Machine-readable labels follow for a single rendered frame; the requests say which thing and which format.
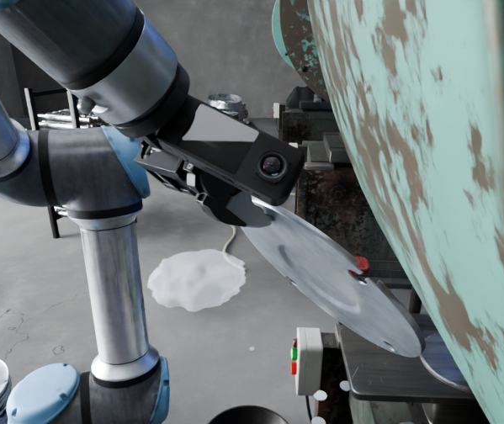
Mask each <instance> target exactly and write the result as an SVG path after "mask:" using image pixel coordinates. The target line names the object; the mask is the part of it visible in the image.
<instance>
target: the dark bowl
mask: <svg viewBox="0 0 504 424"><path fill-rule="evenodd" d="M208 424H289V423H288V422H287V421H286V420H285V419H284V418H283V417H282V416H281V415H280V414H278V413H276V412H275V411H272V410H270V409H268V408H265V407H262V406H258V405H239V406H235V407H232V408H230V409H227V410H225V411H222V412H221V413H220V414H218V415H217V416H215V417H214V418H213V419H212V420H211V421H210V422H209V423H208Z"/></svg>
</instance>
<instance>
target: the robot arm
mask: <svg viewBox="0 0 504 424"><path fill-rule="evenodd" d="M0 34H1V35H2V36H3V37H4V38H6V39H7V40H8V41H9V42H10V43H12V44H13V45H14V46H15V47H17V48H18V49H19V50H20V51H21V52H23V53H24V54H25V55H26V56H27V57H28V58H29V59H30V60H31V61H33V62H34V63H35V64H36V65H37V66H39V67H40V68H41V69H42V70H43V71H45V72H46V73H47V74H48V75H50V76H51V77H52V78H53V79H54V80H56V81H57V82H58V83H59V84H61V85H62V86H63V87H64V88H66V89H67V90H68V91H69V92H70V93H72V94H74V95H75V96H76V97H78V98H79V99H80V102H79V103H78V105H77V108H78V109H79V110H80V111H81V112H82V113H84V114H90V113H91V112H92V111H93V112H94V113H95V114H96V115H97V116H98V117H100V118H101V119H102V120H104V121H105V122H106V123H109V124H111V125H112V126H113V127H106V126H105V125H101V127H92V128H76V129H60V130H25V129H24V127H23V126H22V125H21V124H20V123H18V122H17V121H15V120H14V119H11V118H9V116H8V113H7V111H6V109H5V108H4V106H3V104H2V102H1V100H0V198H2V199H6V200H7V201H10V202H13V203H16V204H22V205H26V206H31V207H51V206H62V205H65V206H66V210H67V215H68V218H69V219H70V220H72V221H74V222H75V223H77V224H78V225H79V226H80V231H81V236H82V247H83V253H84V258H85V264H86V270H87V276H88V287H89V293H90V298H91V304H92V310H93V320H94V326H95V332H96V338H97V344H98V356H97V357H96V358H95V359H94V360H93V363H92V371H87V372H83V373H79V372H78V370H77V369H76V368H75V367H73V366H72V365H67V364H66V363H53V364H50V365H47V366H44V367H42V368H39V369H37V370H35V371H34V372H32V373H31V374H29V375H27V376H26V377H25V378H24V379H23V380H22V381H20V382H19V383H18V384H17V385H16V386H15V387H14V389H13V391H12V392H11V394H10V396H9V397H8V402H7V407H6V408H7V414H8V424H161V423H163V422H164V421H165V420H166V419H167V415H168V412H169V404H170V385H169V368H168V362H167V358H166V357H164V356H159V352H158V350H157V349H156V348H155V347H154V346H153V345H151V344H150V343H149V340H148V332H147V324H146V311H145V302H144V295H143V288H142V280H141V266H140V259H139V251H138V243H137V236H136V228H135V218H136V216H137V215H138V214H139V213H140V212H141V211H142V210H143V203H142V198H143V199H146V197H149V196H150V195H151V190H150V187H149V183H148V178H147V175H146V172H149V173H150V174H151V175H152V176H153V177H154V178H155V179H157V180H158V181H159V182H160V183H162V184H163V185H164V186H166V187H167V188H170V189H172V190H175V191H178V192H180V193H186V194H189V195H192V196H194V197H195V196H196V194H197V193H199V196H198V198H197V199H196V202H197V203H199V204H201V208H202V210H203V211H204V213H205V214H207V215H208V216H209V217H210V218H212V219H214V220H218V221H219V222H222V223H225V224H227V225H237V226H242V227H251V228H262V227H265V226H269V225H271V224H272V218H273V217H272V216H271V215H267V214H265V213H264V211H263V208H261V207H259V206H256V205H255V204H254V203H253V202H252V196H253V197H255V198H257V199H260V200H262V201H263V202H265V203H267V204H269V205H272V206H280V205H281V204H283V203H284V202H285V201H286V200H287V199H288V197H289V195H290V194H291V192H292V190H293V188H294V186H295V184H296V183H297V181H298V179H299V177H300V174H301V173H302V170H303V166H304V164H305V157H304V153H303V152H302V151H301V150H300V149H298V148H296V147H294V146H292V145H290V144H288V143H286V142H284V141H282V140H280V139H278V138H276V137H274V136H272V135H270V134H268V133H266V132H264V131H262V130H259V129H257V128H255V127H253V126H252V124H251V122H246V121H241V120H239V117H238V115H237V114H227V113H225V112H223V111H221V110H219V109H217V108H216V107H215V106H211V105H209V104H207V103H205V102H202V101H200V100H198V99H197V98H194V97H192V96H190V95H188V90H189V85H190V80H189V75H188V73H187V72H186V71H185V69H184V68H183V67H182V65H181V64H180V63H179V62H178V59H177V54H176V53H175V52H174V51H173V49H172V48H171V47H170V45H169V44H168V43H167V42H166V41H165V40H164V39H163V38H162V36H161V35H160V34H159V32H158V31H157V30H156V28H155V27H154V26H153V25H152V23H151V22H150V21H149V19H148V18H147V17H146V16H145V14H143V12H141V10H140V9H138V7H137V6H136V5H135V3H134V2H133V1H132V0H0ZM139 137H140V138H142V141H141V145H142V147H141V148H140V145H139V142H138V140H137V138H139ZM149 145H150V148H149V149H148V151H147V152H146V153H145V151H146V149H147V147H148V146H149ZM145 154H146V157H147V158H146V159H144V155H145ZM155 172H156V173H157V174H159V175H160V176H161V177H162V178H164V179H165V180H166V181H164V180H163V179H162V178H160V177H159V176H158V175H157V174H155Z"/></svg>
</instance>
